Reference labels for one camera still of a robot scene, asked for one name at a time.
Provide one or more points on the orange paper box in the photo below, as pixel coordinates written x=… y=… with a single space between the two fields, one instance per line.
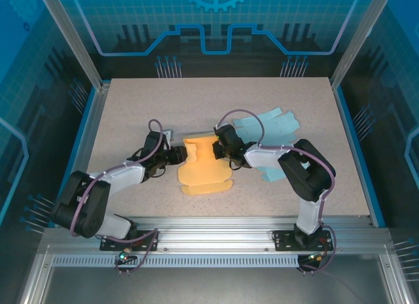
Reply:
x=203 y=166

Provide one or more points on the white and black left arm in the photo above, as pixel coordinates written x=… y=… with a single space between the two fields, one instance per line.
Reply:
x=114 y=179

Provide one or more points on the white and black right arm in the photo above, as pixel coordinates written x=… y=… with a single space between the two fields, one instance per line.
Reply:
x=262 y=158

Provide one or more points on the long aluminium mounting rail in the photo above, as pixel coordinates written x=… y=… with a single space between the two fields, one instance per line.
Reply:
x=216 y=233

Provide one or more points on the light blue paper box sheet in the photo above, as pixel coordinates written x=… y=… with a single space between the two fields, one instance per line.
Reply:
x=281 y=127

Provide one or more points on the blue-edged aluminium side rail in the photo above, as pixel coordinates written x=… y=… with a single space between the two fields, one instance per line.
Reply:
x=83 y=153
x=357 y=153

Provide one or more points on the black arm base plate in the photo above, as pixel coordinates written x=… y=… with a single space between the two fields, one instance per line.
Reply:
x=109 y=245
x=281 y=241

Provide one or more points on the power connector with green light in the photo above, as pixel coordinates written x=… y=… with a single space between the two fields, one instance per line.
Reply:
x=123 y=256
x=316 y=257

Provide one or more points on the aluminium frame post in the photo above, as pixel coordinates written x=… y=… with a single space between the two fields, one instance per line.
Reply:
x=360 y=38
x=72 y=38

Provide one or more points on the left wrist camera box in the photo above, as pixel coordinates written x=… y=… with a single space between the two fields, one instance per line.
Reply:
x=169 y=134

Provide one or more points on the blue panel with grid print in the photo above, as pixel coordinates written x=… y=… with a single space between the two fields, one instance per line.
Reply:
x=393 y=104
x=26 y=87

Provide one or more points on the blue panel with gear print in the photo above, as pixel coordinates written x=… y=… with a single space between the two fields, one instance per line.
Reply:
x=212 y=22

